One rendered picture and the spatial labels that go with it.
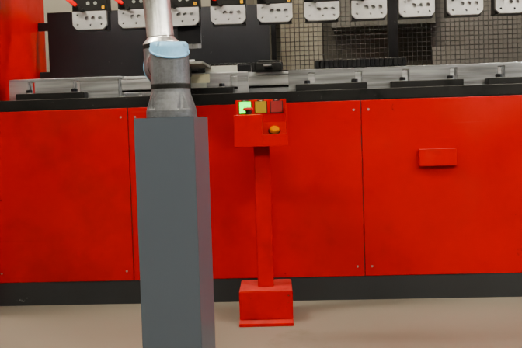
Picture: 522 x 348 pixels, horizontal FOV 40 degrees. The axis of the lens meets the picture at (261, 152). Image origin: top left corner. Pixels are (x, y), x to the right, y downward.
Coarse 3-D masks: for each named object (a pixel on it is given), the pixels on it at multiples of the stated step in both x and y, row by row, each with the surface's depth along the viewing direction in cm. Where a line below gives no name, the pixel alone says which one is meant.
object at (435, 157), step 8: (424, 152) 292; (432, 152) 292; (440, 152) 292; (448, 152) 292; (456, 152) 292; (424, 160) 292; (432, 160) 292; (440, 160) 292; (448, 160) 292; (456, 160) 292
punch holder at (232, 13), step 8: (224, 0) 306; (232, 0) 306; (216, 8) 306; (224, 8) 306; (232, 8) 306; (240, 8) 306; (216, 16) 307; (224, 16) 306; (232, 16) 306; (240, 16) 306; (216, 24) 307; (224, 24) 308; (232, 24) 309; (240, 24) 310
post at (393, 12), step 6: (390, 0) 378; (390, 6) 378; (396, 6) 378; (390, 12) 378; (396, 12) 378; (390, 18) 378; (396, 18) 378; (390, 24) 378; (396, 24) 378; (390, 30) 378; (396, 30) 378; (390, 36) 379; (396, 36) 378; (390, 42) 379; (396, 42) 379; (390, 48) 379; (396, 48) 379; (390, 54) 379; (396, 54) 379
